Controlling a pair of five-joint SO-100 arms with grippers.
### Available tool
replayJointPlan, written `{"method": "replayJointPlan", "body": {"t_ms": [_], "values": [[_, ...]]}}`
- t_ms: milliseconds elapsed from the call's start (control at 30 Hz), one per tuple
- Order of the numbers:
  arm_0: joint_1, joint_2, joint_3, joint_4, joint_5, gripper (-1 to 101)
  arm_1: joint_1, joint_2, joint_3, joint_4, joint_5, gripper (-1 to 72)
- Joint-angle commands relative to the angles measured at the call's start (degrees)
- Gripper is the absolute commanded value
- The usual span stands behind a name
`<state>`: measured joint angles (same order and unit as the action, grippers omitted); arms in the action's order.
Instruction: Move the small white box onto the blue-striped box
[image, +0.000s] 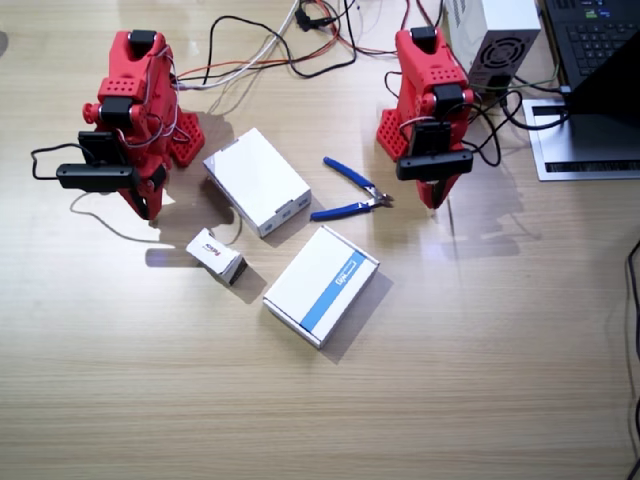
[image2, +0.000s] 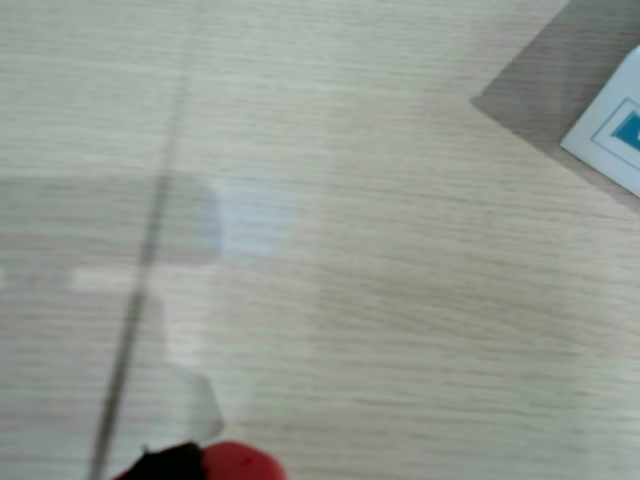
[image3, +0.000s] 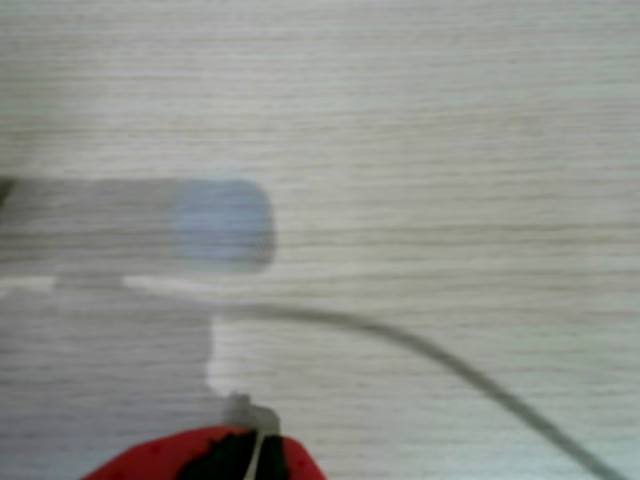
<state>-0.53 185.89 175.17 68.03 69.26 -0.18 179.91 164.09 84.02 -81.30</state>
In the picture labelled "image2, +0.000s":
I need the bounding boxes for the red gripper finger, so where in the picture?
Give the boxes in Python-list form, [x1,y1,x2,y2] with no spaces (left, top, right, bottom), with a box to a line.
[112,439,290,480]

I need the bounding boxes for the white box with blue stripe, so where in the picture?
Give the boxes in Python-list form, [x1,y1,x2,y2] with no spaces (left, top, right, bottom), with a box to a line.
[559,44,640,197]

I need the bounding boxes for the translucent tape flap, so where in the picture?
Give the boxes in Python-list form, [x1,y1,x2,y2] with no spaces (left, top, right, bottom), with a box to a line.
[164,369,225,446]

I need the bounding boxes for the thin dark wire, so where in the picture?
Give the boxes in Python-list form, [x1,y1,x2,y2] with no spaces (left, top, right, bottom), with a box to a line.
[89,69,194,480]

